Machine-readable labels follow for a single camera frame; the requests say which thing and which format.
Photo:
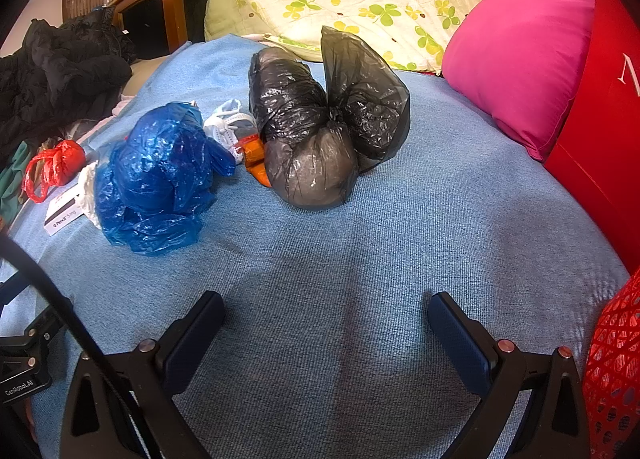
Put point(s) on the red plastic bag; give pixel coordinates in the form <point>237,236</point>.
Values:
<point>62,164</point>

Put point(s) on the orange packet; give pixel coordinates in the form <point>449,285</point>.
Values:
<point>256,161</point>

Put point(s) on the red mesh basket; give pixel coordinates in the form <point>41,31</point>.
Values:
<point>617,364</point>

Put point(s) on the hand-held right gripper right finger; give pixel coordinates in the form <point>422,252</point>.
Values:
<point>460,339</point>

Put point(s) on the green cloth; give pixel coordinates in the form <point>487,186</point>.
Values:
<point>12,174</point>

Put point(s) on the red cardboard box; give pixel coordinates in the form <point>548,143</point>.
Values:
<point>600,129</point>

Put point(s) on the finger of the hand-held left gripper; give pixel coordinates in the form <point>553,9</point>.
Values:
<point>32,336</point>

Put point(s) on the blue blanket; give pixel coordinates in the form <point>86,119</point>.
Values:
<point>325,264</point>

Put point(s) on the pink pillow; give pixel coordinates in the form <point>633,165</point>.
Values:
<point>515,69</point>

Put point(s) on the black jacket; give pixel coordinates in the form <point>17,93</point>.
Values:
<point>55,74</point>

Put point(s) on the black garbage bag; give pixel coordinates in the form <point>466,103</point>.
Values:
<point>300,139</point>

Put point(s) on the beige cushion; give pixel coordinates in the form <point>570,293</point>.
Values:
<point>140,79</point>

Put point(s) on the blue plastic bag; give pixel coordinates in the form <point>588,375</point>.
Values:
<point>155,179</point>

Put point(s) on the white plastic bag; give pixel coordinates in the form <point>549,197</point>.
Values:
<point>89,194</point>
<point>225,131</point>

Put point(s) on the white medicine box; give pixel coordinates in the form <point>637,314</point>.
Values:
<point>65,214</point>

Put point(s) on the pink bed sheet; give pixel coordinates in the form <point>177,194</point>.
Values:
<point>117,106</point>

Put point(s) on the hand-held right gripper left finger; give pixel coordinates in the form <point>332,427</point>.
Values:
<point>192,339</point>

